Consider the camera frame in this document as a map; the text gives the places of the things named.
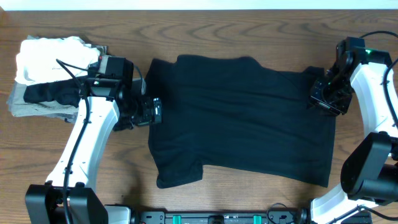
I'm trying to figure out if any black t-shirt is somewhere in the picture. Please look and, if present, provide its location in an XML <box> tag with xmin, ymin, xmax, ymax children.
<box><xmin>146</xmin><ymin>55</ymin><xmax>336</xmax><ymax>189</ymax></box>

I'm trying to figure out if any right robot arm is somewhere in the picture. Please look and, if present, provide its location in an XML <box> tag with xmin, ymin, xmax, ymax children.
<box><xmin>302</xmin><ymin>45</ymin><xmax>397</xmax><ymax>223</ymax></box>

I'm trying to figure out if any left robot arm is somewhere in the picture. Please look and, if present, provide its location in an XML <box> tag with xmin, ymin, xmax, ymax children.
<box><xmin>25</xmin><ymin>78</ymin><xmax>162</xmax><ymax>223</ymax></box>

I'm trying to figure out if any black folded garment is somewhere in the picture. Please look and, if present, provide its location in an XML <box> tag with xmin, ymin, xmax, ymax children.
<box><xmin>23</xmin><ymin>61</ymin><xmax>101</xmax><ymax>108</ymax></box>

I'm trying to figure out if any beige folded garment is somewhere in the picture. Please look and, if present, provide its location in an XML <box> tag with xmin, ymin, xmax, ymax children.
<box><xmin>9</xmin><ymin>54</ymin><xmax>114</xmax><ymax>118</ymax></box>

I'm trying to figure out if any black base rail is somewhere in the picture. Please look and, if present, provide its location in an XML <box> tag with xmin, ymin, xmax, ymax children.
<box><xmin>136</xmin><ymin>210</ymin><xmax>374</xmax><ymax>224</ymax></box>

